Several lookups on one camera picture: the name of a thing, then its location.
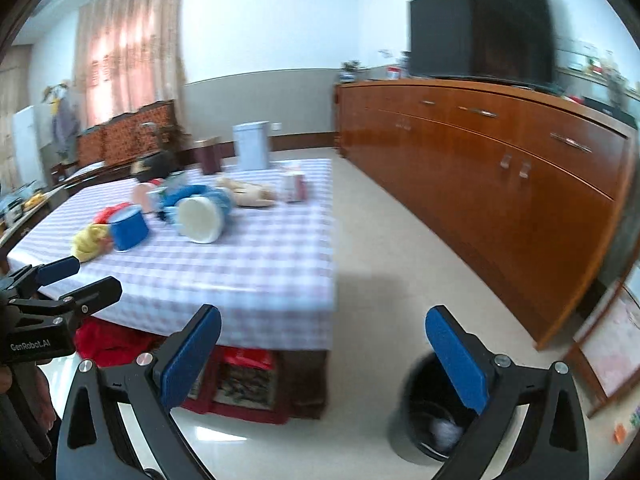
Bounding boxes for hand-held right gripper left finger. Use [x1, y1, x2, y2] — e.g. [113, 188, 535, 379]
[56, 304, 222, 480]

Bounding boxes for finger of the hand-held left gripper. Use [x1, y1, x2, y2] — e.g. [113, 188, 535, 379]
[10, 276, 123, 335]
[0, 256, 82, 302]

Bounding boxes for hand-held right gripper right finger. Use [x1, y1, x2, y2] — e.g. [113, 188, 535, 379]
[425, 305, 591, 480]

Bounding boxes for yellow cloth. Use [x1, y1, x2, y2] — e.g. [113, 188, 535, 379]
[71, 222, 114, 263]

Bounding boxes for black trash bin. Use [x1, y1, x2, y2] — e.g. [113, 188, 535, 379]
[389, 352, 501, 463]

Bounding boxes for blue paper cup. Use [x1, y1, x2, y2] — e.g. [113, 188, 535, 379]
[107, 204, 151, 252]

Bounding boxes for red cloth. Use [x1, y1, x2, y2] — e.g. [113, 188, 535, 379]
[92, 202, 133, 226]

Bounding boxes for white paper cup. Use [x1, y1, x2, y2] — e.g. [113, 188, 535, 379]
[177, 196, 224, 245]

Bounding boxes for person's left hand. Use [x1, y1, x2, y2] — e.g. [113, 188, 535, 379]
[27, 367, 61, 443]

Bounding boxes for red plastic bag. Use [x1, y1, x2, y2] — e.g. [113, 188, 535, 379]
[75, 317, 167, 369]

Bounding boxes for red patterned rug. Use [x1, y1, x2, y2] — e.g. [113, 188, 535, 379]
[180, 345, 327, 426]

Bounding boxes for white crumpled paper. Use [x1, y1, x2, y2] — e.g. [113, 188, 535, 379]
[430, 417, 464, 453]

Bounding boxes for purple checkered tablecloth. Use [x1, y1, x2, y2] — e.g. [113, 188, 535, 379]
[7, 158, 337, 352]

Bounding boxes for pink paper cup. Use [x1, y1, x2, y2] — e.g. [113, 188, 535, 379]
[132, 182, 161, 214]

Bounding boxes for white refrigerator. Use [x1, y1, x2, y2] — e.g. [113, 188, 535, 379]
[12, 105, 44, 192]

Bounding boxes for carved wooden sofa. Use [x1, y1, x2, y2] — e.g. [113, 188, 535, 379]
[50, 100, 182, 187]

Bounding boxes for hanging clothes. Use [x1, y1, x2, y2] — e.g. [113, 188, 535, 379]
[42, 80, 82, 162]

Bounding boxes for wooden framed stand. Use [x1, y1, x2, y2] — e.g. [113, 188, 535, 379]
[565, 260, 640, 419]

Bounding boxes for brown canister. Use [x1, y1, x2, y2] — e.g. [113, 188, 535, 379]
[194, 137, 224, 176]

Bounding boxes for wooden sideboard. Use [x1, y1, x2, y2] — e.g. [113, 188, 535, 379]
[334, 79, 640, 352]

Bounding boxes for pink and white carton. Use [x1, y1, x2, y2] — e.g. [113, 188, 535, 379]
[282, 170, 307, 204]

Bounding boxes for white lidded box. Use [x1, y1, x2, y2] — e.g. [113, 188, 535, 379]
[233, 121, 271, 172]

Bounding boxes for pink curtain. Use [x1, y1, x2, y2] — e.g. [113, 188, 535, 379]
[74, 0, 188, 131]

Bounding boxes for black box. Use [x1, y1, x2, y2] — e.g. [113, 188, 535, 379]
[582, 95, 639, 127]

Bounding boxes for small potted plant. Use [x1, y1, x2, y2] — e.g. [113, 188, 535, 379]
[340, 60, 367, 84]

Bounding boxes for black television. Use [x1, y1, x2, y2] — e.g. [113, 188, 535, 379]
[409, 0, 557, 87]

